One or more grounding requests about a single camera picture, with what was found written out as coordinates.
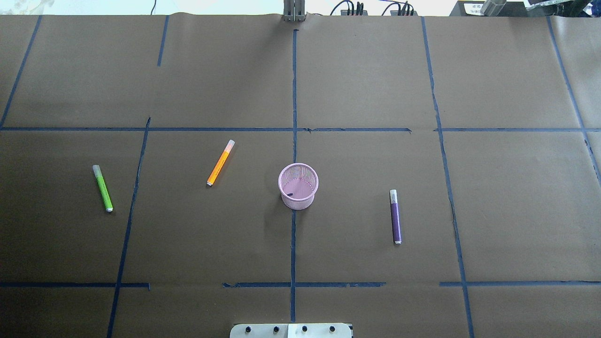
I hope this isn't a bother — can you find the orange highlighter pen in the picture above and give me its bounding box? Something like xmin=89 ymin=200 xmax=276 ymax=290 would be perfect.
xmin=206 ymin=139 xmax=235 ymax=187

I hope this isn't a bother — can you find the purple highlighter pen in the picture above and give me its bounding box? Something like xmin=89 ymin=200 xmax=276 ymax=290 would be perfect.
xmin=389 ymin=190 xmax=402 ymax=245

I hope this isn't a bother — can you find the green highlighter pen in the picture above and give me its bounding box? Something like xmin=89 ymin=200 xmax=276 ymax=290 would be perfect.
xmin=92 ymin=165 xmax=113 ymax=213

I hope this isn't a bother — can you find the pink mesh pen holder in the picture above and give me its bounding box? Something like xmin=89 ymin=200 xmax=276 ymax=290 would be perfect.
xmin=277 ymin=163 xmax=319 ymax=210

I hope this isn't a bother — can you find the black box under cup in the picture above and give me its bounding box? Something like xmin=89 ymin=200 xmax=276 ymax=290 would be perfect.
xmin=449 ymin=0 xmax=558 ymax=17

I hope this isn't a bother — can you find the silver metal cup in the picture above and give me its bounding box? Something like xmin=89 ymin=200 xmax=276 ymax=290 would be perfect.
xmin=479 ymin=0 xmax=507 ymax=17

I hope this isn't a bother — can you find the aluminium frame post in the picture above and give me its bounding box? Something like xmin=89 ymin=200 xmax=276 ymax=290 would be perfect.
xmin=283 ymin=0 xmax=306 ymax=22

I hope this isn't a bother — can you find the white mount base plate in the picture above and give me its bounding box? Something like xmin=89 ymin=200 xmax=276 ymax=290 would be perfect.
xmin=229 ymin=323 xmax=354 ymax=338

